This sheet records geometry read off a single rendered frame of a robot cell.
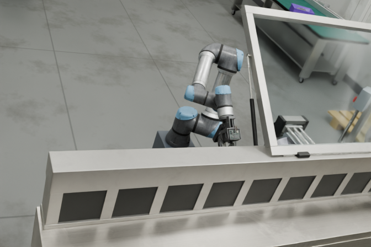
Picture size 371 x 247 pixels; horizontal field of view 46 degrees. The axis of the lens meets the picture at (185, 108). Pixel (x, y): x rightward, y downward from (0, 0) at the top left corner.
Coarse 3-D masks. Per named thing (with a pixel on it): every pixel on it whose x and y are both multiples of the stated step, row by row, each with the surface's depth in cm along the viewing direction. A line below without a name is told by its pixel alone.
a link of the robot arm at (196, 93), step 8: (208, 48) 240; (216, 48) 241; (200, 56) 239; (208, 56) 237; (216, 56) 242; (200, 64) 232; (208, 64) 232; (200, 72) 226; (208, 72) 229; (200, 80) 221; (192, 88) 216; (200, 88) 217; (184, 96) 217; (192, 96) 215; (200, 96) 215; (200, 104) 219
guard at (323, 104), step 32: (256, 32) 156; (288, 32) 163; (320, 32) 171; (352, 32) 180; (288, 64) 158; (320, 64) 166; (352, 64) 174; (288, 96) 153; (320, 96) 160; (352, 96) 168; (288, 128) 149; (320, 128) 155; (352, 128) 162
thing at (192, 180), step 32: (64, 160) 113; (96, 160) 116; (128, 160) 120; (160, 160) 124; (192, 160) 128; (224, 160) 132; (256, 160) 137; (288, 160) 142; (320, 160) 149; (352, 160) 156; (64, 192) 114; (96, 192) 119; (128, 192) 124; (160, 192) 128; (192, 192) 135; (224, 192) 141; (256, 192) 147; (288, 192) 155; (320, 192) 163; (352, 192) 172; (64, 224) 121
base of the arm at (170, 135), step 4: (172, 128) 257; (168, 132) 260; (172, 132) 257; (176, 132) 254; (168, 136) 259; (172, 136) 256; (176, 136) 255; (180, 136) 255; (184, 136) 255; (188, 136) 258; (168, 140) 258; (172, 140) 257; (176, 140) 256; (180, 140) 256; (184, 140) 257; (188, 140) 261; (172, 144) 257; (176, 144) 256; (180, 144) 256; (184, 144) 258; (188, 144) 260
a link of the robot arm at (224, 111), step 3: (219, 108) 205; (222, 108) 204; (225, 108) 204; (228, 108) 204; (231, 108) 205; (219, 111) 205; (222, 111) 204; (225, 111) 204; (228, 111) 204; (231, 111) 205; (219, 114) 205; (222, 114) 204; (225, 114) 203; (228, 114) 203; (231, 114) 204; (219, 117) 207
